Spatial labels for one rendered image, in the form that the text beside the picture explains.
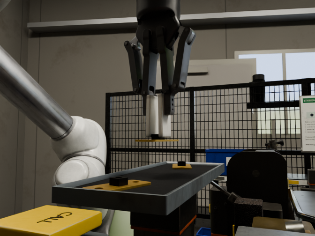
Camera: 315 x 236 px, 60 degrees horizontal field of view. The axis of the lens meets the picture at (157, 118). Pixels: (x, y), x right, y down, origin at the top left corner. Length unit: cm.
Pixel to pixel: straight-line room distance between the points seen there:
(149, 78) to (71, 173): 51
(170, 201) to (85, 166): 64
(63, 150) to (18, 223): 79
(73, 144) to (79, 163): 11
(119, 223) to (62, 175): 30
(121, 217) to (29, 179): 291
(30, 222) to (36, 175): 363
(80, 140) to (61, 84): 279
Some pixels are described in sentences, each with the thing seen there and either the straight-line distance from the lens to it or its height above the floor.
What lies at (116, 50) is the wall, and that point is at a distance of 360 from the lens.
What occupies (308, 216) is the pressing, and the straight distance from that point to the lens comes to 92.
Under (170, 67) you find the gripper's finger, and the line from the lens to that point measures 45.
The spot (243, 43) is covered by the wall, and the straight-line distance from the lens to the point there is 355.
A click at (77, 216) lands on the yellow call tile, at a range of 23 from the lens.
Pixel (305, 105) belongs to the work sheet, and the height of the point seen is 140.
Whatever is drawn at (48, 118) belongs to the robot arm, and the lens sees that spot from 95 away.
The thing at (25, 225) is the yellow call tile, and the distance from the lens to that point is 22.
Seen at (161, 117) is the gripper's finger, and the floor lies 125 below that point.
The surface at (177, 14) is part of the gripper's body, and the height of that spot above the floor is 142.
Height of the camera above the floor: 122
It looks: 4 degrees up
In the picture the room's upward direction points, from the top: straight up
